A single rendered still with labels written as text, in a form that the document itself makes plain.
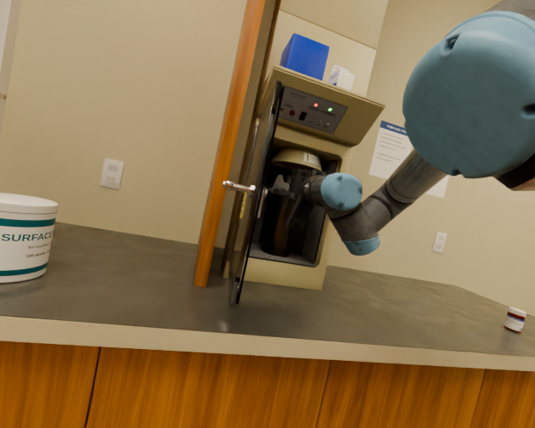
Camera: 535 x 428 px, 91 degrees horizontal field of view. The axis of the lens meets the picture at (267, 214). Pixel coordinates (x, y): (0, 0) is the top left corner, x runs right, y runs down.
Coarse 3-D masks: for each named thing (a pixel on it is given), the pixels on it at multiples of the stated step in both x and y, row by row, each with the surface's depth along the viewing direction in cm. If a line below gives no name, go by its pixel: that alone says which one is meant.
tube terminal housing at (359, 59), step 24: (288, 24) 74; (312, 24) 75; (336, 48) 78; (360, 48) 79; (264, 72) 76; (360, 72) 80; (288, 144) 82; (312, 144) 79; (336, 144) 81; (336, 168) 85; (240, 192) 76; (264, 264) 79; (288, 264) 81; (312, 288) 84
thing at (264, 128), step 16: (272, 96) 46; (272, 112) 43; (256, 144) 59; (256, 160) 50; (256, 176) 44; (256, 192) 44; (240, 208) 70; (240, 224) 58; (240, 240) 49; (240, 256) 44; (240, 272) 45
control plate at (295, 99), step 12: (288, 96) 68; (300, 96) 68; (312, 96) 68; (288, 108) 70; (300, 108) 70; (312, 108) 70; (324, 108) 71; (336, 108) 71; (288, 120) 73; (300, 120) 73; (312, 120) 73; (324, 120) 73; (336, 120) 73
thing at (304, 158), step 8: (280, 152) 84; (288, 152) 82; (296, 152) 82; (304, 152) 82; (312, 152) 83; (272, 160) 86; (280, 160) 82; (288, 160) 81; (296, 160) 80; (304, 160) 81; (312, 160) 82; (288, 168) 97; (296, 168) 97; (304, 168) 96; (312, 168) 94; (320, 168) 85
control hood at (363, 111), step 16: (272, 80) 65; (288, 80) 65; (304, 80) 65; (320, 96) 68; (336, 96) 68; (352, 96) 68; (352, 112) 72; (368, 112) 72; (304, 128) 75; (336, 128) 75; (352, 128) 76; (368, 128) 76; (352, 144) 81
